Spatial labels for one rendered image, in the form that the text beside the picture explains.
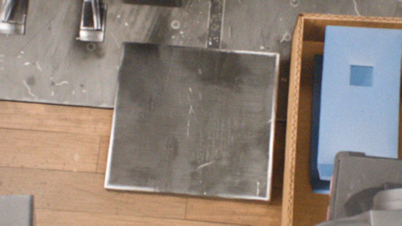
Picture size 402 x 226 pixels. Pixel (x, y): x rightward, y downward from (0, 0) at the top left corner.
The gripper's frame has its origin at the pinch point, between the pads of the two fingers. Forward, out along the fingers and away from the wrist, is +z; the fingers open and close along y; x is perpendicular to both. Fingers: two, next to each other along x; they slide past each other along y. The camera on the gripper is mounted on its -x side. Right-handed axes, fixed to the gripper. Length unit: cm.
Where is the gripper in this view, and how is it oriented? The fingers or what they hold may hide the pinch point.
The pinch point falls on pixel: (361, 177)
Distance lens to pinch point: 69.5
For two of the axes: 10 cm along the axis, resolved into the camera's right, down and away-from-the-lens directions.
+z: 0.7, -2.9, 9.5
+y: 0.6, -9.5, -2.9
